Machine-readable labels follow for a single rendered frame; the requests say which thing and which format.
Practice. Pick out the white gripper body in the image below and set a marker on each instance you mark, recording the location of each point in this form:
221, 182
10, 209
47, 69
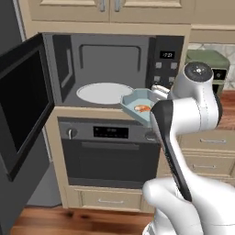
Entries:
159, 91

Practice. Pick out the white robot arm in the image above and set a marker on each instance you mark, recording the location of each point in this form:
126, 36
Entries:
199, 110

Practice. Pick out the orange shrimp and garlic meal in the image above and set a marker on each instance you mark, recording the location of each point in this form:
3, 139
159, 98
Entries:
142, 108

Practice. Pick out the pale blue tupperware container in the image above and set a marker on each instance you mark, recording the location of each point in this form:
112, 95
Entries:
131, 102

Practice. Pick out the white microwave turntable plate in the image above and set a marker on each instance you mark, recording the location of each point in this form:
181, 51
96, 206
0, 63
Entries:
104, 93

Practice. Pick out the dark grey microwave oven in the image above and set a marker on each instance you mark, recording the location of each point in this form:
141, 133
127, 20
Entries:
110, 61

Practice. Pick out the beige cupboard door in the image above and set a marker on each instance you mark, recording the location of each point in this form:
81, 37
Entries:
153, 10
67, 10

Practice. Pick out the grey oven door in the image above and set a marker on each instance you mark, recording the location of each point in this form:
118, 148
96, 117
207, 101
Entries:
107, 165

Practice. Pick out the black microwave door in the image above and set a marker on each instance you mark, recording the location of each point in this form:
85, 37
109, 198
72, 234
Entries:
23, 104

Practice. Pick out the round grey oven knob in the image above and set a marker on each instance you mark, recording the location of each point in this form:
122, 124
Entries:
150, 136
71, 132

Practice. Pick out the beige drawer front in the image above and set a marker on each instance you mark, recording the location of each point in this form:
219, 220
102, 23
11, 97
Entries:
220, 165
189, 141

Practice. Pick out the green toaster oven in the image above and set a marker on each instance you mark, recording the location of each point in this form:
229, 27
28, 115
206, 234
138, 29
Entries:
211, 62

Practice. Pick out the grey built-in oven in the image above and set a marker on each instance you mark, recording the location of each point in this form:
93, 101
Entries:
107, 153

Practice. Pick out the beige drawer under oven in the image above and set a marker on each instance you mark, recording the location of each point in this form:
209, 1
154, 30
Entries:
110, 199

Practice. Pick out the beige wall cupboard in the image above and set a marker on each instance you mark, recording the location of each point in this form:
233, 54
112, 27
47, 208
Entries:
214, 12

